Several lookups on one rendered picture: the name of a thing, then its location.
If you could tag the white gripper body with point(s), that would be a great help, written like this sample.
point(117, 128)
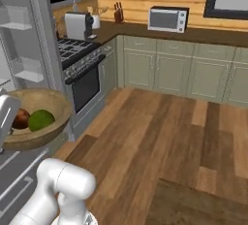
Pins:
point(7, 119)

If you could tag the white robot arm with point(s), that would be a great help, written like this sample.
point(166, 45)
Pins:
point(64, 181)

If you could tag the brown chicken drumstick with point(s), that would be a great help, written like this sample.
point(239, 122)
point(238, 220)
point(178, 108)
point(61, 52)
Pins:
point(21, 119)

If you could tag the green lime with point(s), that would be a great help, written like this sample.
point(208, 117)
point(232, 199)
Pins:
point(41, 120)

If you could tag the wooden bowl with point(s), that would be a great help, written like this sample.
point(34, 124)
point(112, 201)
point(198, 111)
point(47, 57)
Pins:
point(48, 102)

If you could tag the white fridge shelf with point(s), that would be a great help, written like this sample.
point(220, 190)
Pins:
point(30, 70)
point(16, 17)

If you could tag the grey fridge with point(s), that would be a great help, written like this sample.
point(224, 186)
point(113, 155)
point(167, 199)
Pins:
point(42, 25)

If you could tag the steel stove with oven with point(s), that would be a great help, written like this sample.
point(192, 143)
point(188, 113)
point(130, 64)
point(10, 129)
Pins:
point(84, 83)

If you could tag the white coffee machine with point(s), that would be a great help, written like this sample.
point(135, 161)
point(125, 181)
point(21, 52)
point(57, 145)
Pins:
point(76, 25)

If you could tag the brown knife block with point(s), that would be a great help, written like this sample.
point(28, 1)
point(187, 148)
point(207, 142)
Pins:
point(118, 15)

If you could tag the green base cupboard run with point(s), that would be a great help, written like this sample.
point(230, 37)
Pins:
point(180, 70)

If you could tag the white toaster oven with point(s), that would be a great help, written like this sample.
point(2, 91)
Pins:
point(166, 19)

